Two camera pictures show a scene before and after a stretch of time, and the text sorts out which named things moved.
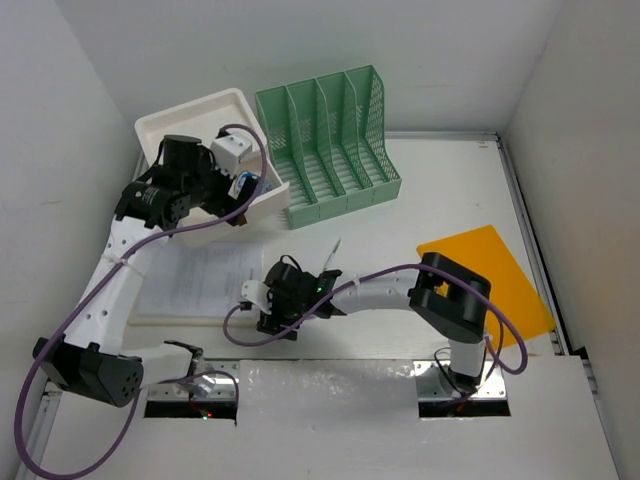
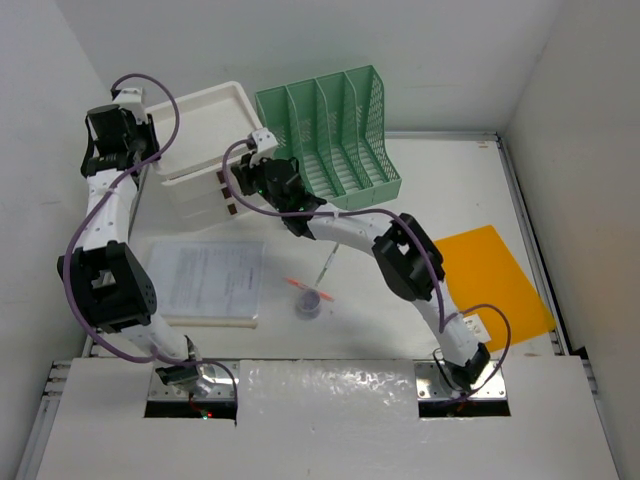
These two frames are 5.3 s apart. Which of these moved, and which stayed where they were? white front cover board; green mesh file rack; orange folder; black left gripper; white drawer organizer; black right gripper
Moved: black right gripper; black left gripper; white drawer organizer
Stayed: orange folder; green mesh file rack; white front cover board
